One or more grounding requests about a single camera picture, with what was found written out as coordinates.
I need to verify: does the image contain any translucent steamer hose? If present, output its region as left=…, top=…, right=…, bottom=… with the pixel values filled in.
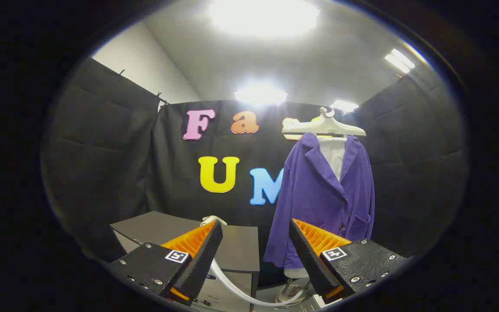
left=208, top=259, right=306, bottom=307

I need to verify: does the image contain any small ceiling light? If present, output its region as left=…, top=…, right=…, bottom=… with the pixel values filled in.
left=330, top=100, right=359, bottom=114

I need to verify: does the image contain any rectangular ceiling light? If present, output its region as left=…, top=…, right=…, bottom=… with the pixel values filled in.
left=384, top=48, right=416, bottom=74

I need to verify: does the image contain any white inner shirt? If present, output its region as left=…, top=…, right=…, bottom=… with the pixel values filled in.
left=284, top=136, right=348, bottom=279

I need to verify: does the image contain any grey cabinet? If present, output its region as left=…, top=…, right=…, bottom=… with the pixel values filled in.
left=110, top=211, right=260, bottom=312

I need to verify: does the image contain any black backdrop cloth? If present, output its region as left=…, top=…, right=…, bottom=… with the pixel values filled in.
left=42, top=56, right=469, bottom=289

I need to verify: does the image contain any white plastic hanger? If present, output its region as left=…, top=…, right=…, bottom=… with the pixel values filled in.
left=281, top=107, right=367, bottom=137

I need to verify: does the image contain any purple corduroy jacket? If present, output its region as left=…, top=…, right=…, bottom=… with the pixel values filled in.
left=263, top=132, right=376, bottom=269

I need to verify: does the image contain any large ceiling light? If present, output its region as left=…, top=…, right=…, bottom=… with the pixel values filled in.
left=210, top=0, right=320, bottom=37

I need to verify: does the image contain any round ceiling light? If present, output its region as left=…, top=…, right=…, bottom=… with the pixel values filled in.
left=233, top=83, right=288, bottom=105

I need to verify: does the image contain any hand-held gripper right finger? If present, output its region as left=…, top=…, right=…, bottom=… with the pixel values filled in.
left=288, top=218, right=408, bottom=305

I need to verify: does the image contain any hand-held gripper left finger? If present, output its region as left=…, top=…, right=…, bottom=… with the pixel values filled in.
left=107, top=220, right=224, bottom=307

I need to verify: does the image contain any steamer stand base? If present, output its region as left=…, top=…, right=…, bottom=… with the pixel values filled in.
left=275, top=277, right=315, bottom=304

